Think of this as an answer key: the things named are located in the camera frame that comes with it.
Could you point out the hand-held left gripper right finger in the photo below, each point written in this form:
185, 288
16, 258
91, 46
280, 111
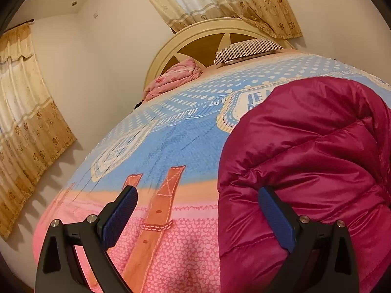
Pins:
276, 216

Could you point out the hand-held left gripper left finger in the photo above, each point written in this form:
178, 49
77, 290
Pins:
119, 216

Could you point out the magenta quilted down jacket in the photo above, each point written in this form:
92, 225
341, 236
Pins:
305, 143

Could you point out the bed with blue-pink sheet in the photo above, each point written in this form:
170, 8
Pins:
183, 146

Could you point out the small dark object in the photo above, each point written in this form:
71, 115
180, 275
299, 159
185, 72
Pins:
139, 104

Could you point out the long beige floral curtain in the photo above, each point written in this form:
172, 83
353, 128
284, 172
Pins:
24, 128

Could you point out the folded pink floral quilt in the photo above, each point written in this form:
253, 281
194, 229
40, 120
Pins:
174, 76

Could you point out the striped pillow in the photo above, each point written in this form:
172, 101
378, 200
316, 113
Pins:
247, 50

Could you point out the cream wooden bed headboard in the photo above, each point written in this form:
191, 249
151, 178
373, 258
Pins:
171, 48

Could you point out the beige floral window curtain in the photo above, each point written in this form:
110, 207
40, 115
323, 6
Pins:
220, 0

